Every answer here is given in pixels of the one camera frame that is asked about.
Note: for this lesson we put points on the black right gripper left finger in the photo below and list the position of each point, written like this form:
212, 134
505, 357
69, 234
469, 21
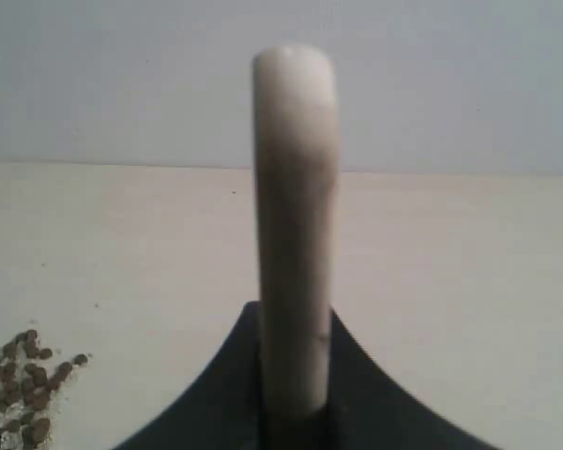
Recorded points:
221, 408

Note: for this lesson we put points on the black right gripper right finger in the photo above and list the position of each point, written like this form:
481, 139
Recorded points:
367, 409

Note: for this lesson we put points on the white paint brush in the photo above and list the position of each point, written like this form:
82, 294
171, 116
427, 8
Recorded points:
296, 146

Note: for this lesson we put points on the pile of rice and pellets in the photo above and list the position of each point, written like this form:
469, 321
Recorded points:
33, 380

